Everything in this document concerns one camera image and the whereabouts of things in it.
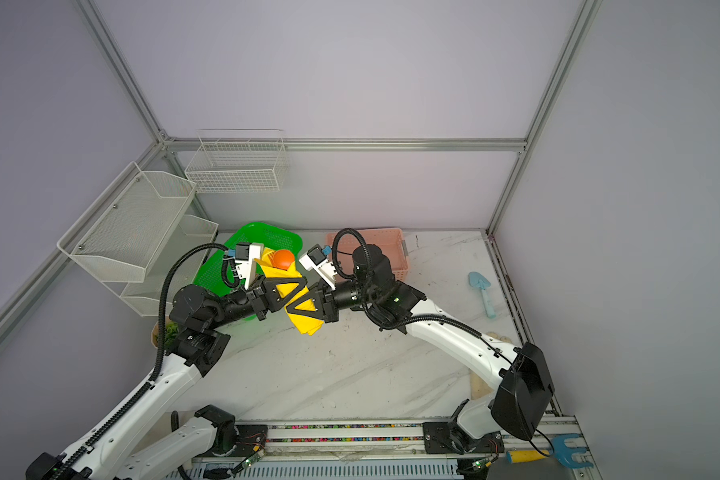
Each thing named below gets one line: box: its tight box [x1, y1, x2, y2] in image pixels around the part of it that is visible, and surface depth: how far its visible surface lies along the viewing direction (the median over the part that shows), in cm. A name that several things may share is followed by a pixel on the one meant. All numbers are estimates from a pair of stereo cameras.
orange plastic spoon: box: [272, 249, 295, 271], surface depth 58 cm
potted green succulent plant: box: [151, 316, 179, 349], surface depth 81 cm
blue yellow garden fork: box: [506, 434, 594, 469], surface depth 72 cm
